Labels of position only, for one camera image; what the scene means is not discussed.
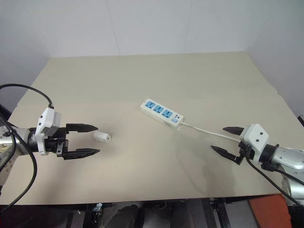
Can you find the orange pad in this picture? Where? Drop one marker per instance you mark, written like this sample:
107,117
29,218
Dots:
268,211

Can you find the white plug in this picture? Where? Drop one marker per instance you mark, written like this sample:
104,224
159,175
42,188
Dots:
101,137

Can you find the black object at wall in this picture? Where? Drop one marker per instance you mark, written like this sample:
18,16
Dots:
301,120

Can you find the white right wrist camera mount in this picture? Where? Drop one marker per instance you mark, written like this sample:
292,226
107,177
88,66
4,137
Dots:
255,139

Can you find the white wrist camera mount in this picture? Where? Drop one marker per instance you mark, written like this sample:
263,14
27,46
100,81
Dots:
255,139
48,118

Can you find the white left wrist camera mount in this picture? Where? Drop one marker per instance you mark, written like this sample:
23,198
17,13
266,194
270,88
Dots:
48,118

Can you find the white power strip blue sockets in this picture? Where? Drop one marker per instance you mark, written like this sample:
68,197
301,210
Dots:
164,115

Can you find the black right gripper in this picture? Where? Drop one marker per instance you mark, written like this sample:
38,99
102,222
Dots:
245,149

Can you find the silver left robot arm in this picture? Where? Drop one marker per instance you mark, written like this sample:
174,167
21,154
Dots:
16,140

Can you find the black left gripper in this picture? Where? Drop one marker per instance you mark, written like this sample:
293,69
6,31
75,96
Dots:
55,145

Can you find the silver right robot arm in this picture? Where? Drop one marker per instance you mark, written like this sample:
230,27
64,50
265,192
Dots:
285,158

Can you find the black metal table leg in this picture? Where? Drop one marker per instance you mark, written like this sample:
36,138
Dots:
93,216
219,212

